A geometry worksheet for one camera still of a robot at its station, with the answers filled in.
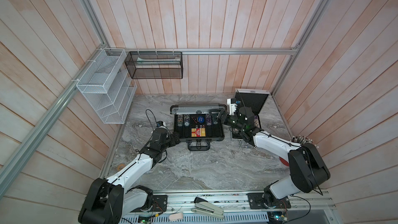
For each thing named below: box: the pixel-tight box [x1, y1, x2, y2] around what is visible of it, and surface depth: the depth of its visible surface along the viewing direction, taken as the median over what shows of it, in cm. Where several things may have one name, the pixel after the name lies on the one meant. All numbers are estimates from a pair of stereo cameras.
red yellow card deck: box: [191, 127, 206, 138], surface depth 97 cm
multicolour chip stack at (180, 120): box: [177, 114, 184, 127], surface depth 103 cm
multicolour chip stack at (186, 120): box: [183, 114, 191, 128], surface depth 103 cm
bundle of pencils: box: [290, 134, 314, 145], surface depth 78 cm
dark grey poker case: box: [169, 103, 227, 151], surface depth 97 cm
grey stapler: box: [191, 197, 224, 220], surface depth 72 cm
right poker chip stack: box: [253, 115, 261, 129], surface depth 102 cm
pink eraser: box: [168, 212, 184, 221], surface depth 70 cm
